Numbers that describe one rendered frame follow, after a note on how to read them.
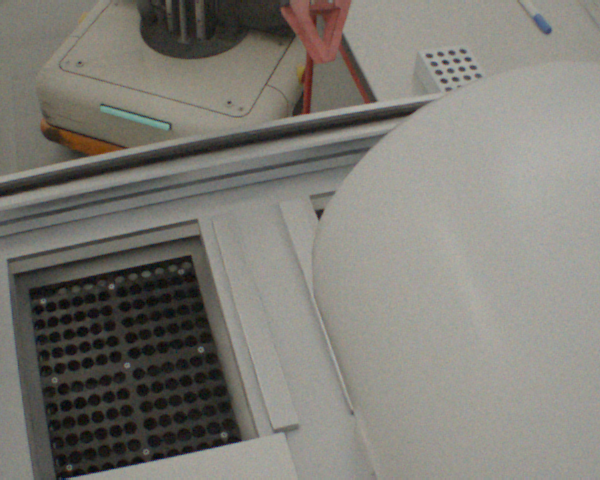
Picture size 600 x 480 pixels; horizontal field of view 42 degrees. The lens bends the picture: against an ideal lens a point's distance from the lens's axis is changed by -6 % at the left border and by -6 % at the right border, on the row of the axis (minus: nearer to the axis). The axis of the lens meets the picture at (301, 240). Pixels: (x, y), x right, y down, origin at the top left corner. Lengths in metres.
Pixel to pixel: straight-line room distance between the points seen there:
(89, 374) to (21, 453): 0.12
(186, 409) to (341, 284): 0.62
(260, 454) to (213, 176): 0.30
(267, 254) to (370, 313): 0.65
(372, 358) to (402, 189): 0.03
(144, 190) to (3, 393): 0.25
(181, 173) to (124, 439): 0.26
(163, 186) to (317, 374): 0.25
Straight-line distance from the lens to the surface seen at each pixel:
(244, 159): 0.82
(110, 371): 0.80
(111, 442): 0.77
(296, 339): 0.75
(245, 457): 0.69
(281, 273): 0.79
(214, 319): 0.89
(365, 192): 0.16
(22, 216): 0.83
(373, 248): 0.16
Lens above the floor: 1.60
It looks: 54 degrees down
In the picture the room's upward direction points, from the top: 4 degrees clockwise
